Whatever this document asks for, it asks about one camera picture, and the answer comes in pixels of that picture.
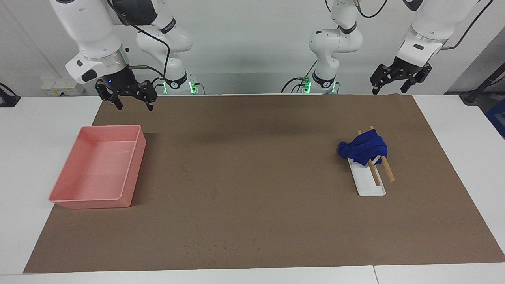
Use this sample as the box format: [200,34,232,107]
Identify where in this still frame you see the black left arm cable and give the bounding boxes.
[353,0,494,50]

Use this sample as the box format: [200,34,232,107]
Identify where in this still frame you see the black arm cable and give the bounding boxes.
[353,0,494,50]
[107,0,171,79]

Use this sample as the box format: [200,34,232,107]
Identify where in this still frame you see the blue box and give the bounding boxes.
[485,99,505,139]

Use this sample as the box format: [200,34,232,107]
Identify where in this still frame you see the black stand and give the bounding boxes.
[460,63,505,105]

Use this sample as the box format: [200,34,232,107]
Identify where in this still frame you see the brown table mat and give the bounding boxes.
[23,94,505,274]

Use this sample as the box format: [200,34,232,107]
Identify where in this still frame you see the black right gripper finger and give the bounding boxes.
[95,80,123,111]
[136,80,157,112]

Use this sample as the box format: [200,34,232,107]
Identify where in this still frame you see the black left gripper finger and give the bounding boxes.
[370,64,397,96]
[400,65,432,94]

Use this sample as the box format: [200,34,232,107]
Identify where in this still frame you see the black base cables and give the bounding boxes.
[281,59,318,94]

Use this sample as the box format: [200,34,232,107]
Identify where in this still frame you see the white wall socket box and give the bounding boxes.
[41,77,84,97]

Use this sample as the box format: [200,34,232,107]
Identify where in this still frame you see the black clamp object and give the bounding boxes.
[0,83,21,108]

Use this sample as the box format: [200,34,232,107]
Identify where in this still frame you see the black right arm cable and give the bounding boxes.
[107,0,171,79]

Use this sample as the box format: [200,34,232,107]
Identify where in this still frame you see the blue towel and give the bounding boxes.
[338,131,388,166]

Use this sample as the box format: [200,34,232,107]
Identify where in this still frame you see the pink plastic bin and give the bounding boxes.
[48,125,147,209]

